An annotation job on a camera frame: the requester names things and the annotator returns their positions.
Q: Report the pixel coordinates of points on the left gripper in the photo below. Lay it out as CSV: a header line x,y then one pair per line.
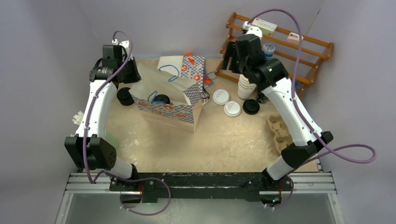
x,y
135,77

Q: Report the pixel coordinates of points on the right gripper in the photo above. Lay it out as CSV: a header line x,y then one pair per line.
x,y
232,45

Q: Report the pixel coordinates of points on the checkered paper bag blue handles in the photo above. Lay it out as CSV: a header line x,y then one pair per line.
x,y
185,100

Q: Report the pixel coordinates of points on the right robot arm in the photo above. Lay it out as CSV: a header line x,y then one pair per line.
x,y
273,80

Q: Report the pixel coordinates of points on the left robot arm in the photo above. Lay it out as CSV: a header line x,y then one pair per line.
x,y
92,147

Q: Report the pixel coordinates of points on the stack of white paper cups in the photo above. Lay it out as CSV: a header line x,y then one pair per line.
x,y
245,88

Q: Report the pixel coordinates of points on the blue white jar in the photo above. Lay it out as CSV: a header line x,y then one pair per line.
x,y
268,50

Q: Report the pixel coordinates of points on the stack of black lids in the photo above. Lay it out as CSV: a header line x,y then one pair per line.
x,y
124,96

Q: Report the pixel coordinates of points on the white cup lid far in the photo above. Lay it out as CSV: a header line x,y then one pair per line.
x,y
220,97

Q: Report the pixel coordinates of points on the white cup lid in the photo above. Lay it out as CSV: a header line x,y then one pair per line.
x,y
232,109
220,97

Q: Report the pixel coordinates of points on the white green box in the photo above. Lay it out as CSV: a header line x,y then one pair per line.
x,y
266,27

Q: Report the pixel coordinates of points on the stack of flat paper bags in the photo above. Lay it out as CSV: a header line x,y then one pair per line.
x,y
188,66

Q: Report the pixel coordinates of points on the dark paper cup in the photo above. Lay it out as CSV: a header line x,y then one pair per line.
x,y
261,98

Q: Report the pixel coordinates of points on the white cup lid near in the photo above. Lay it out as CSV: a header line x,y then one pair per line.
x,y
232,109

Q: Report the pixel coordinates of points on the black lids by cups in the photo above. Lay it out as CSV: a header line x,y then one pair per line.
x,y
251,106

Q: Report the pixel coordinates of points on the white pink small device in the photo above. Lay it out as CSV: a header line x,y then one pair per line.
x,y
294,38

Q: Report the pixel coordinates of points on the wrapped white straws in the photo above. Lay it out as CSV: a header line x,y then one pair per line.
x,y
78,120

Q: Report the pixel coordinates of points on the stack of pulp carriers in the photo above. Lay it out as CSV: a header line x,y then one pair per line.
x,y
279,131

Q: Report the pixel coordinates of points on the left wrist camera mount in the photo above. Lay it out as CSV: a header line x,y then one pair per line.
x,y
126,46

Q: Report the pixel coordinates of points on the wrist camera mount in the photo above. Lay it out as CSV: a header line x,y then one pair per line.
x,y
126,46
248,28

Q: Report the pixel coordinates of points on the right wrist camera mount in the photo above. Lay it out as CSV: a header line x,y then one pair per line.
x,y
248,28

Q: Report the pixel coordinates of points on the black aluminium base frame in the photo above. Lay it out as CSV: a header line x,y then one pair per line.
x,y
248,186

